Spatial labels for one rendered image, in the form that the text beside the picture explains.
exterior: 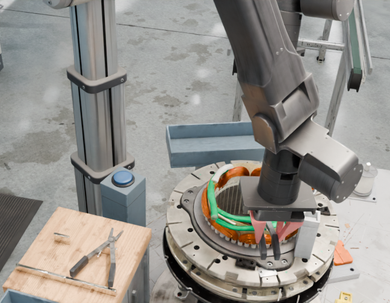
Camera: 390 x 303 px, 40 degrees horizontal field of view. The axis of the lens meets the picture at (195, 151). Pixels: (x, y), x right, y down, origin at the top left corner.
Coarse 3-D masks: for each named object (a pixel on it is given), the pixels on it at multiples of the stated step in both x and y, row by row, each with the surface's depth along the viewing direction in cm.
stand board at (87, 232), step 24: (72, 216) 101; (96, 216) 101; (48, 240) 96; (72, 240) 96; (96, 240) 97; (120, 240) 97; (144, 240) 97; (24, 264) 92; (48, 264) 92; (72, 264) 92; (96, 264) 92; (120, 264) 93; (24, 288) 88; (48, 288) 88; (72, 288) 88; (120, 288) 89
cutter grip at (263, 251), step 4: (264, 236) 80; (260, 240) 80; (264, 240) 79; (260, 244) 79; (264, 244) 79; (260, 248) 79; (264, 248) 78; (260, 252) 79; (264, 252) 78; (264, 256) 78
